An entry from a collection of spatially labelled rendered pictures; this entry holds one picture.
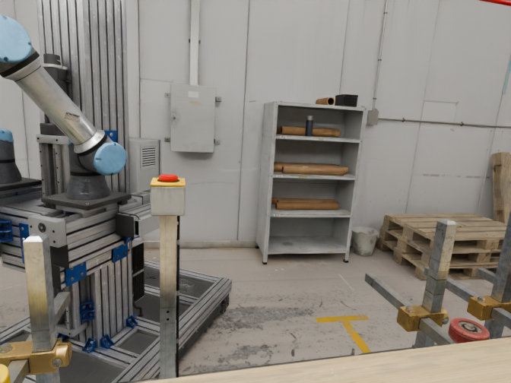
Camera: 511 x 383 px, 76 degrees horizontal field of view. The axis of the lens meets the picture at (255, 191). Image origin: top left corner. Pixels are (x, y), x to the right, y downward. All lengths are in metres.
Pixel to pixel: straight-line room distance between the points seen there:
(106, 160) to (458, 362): 1.10
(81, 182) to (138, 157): 0.46
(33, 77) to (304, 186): 2.89
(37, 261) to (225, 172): 2.74
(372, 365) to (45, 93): 1.09
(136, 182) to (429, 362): 1.42
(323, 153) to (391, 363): 2.99
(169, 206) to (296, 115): 2.87
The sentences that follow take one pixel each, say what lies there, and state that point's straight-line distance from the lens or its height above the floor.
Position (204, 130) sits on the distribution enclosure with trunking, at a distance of 3.10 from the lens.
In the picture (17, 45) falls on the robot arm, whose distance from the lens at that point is 1.11.
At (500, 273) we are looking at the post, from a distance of 1.26.
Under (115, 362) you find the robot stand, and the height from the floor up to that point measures 0.23.
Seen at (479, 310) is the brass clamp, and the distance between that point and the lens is 1.23.
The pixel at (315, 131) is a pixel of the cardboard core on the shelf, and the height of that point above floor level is 1.31.
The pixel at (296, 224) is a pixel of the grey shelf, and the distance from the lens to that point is 3.67.
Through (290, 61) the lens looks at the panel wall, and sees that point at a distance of 3.52.
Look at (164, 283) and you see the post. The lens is 0.78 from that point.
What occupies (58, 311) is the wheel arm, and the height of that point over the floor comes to 0.83.
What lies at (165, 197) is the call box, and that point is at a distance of 0.69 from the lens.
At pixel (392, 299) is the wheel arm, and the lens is 1.17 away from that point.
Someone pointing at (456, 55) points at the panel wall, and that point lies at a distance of 4.43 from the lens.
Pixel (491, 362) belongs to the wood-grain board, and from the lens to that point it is 0.90.
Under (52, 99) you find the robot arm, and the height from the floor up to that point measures 1.39.
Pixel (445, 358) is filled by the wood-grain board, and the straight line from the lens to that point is 0.85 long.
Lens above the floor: 1.35
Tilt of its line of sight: 12 degrees down
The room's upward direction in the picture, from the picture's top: 3 degrees clockwise
